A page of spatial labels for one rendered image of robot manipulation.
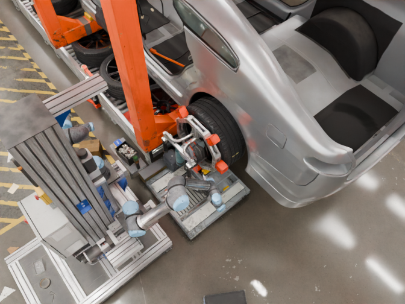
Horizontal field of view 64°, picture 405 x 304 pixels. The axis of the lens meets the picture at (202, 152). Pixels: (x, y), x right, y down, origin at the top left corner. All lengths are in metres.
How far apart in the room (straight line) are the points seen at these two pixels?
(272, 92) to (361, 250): 2.16
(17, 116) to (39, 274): 1.92
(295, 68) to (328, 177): 1.44
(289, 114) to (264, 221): 1.68
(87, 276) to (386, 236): 2.98
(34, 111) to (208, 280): 2.26
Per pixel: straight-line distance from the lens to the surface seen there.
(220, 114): 2.70
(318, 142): 2.11
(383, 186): 4.23
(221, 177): 3.46
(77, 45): 4.56
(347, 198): 3.97
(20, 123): 1.76
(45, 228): 2.36
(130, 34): 2.28
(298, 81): 3.32
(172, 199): 2.20
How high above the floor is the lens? 3.28
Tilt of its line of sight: 58 degrees down
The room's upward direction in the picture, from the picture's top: 3 degrees clockwise
